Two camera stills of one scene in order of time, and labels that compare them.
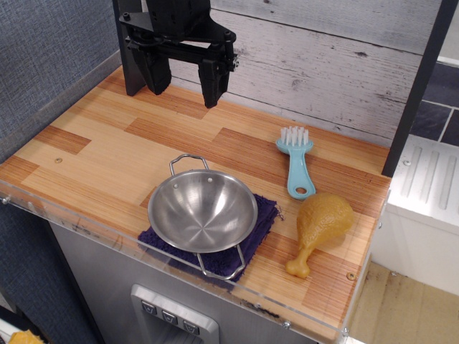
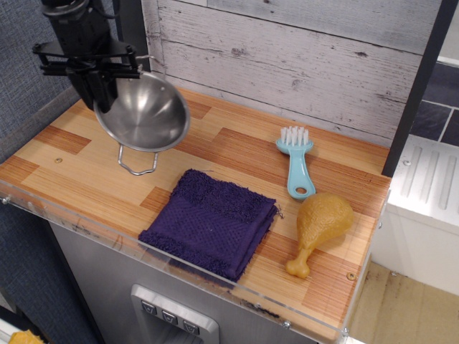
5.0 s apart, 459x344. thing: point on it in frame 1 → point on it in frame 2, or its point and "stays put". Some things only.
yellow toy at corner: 25,337 stays put
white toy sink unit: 419,235 stays put
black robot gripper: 187,28 → 85,53
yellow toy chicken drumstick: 322,218 stays put
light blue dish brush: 296,141 stays put
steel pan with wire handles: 203,211 → 149,116
